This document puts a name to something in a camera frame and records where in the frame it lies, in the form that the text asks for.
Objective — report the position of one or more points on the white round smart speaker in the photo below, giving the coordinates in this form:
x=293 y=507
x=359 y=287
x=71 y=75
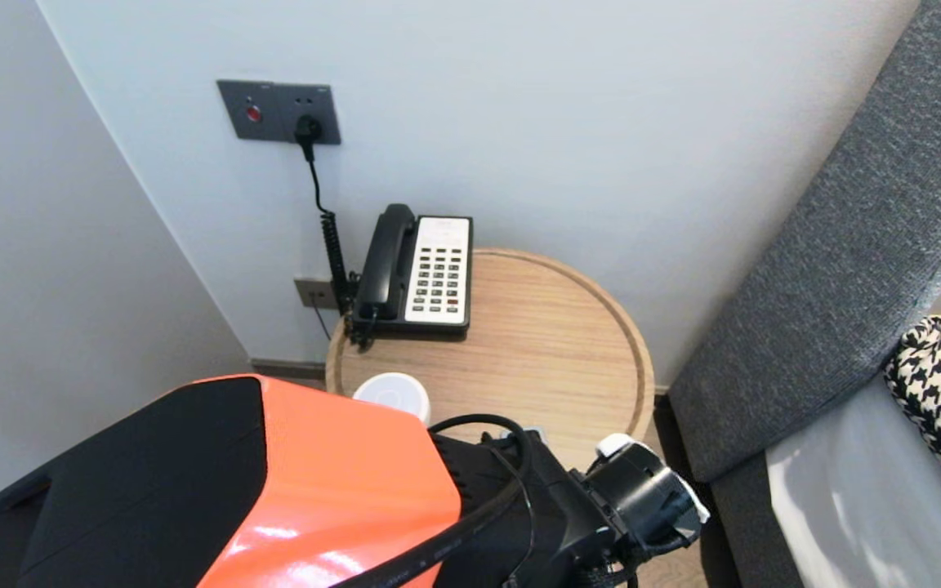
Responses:
x=393 y=392

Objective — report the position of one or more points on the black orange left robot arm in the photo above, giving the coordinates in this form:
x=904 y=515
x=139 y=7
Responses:
x=315 y=490

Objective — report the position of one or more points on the black and white telephone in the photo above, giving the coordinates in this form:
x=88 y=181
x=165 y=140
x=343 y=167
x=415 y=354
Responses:
x=438 y=273

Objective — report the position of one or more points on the black telephone handset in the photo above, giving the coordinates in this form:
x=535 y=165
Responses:
x=385 y=261

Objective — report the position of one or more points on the round wooden side table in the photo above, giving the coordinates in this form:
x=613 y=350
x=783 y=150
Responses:
x=552 y=343

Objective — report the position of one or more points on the gray fabric headboard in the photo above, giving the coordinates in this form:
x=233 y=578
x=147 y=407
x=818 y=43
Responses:
x=846 y=245

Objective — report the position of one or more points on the beige wall phone jack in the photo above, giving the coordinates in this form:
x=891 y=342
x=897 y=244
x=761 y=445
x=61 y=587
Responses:
x=315 y=292

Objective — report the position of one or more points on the gray wall power socket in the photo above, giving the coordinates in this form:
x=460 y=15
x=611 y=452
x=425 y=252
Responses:
x=319 y=102

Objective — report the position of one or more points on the gray wall switch red button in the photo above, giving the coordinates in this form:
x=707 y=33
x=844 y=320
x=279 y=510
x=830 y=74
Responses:
x=248 y=110

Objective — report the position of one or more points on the gray fabric bed frame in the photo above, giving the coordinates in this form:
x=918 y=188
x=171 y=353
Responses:
x=752 y=523

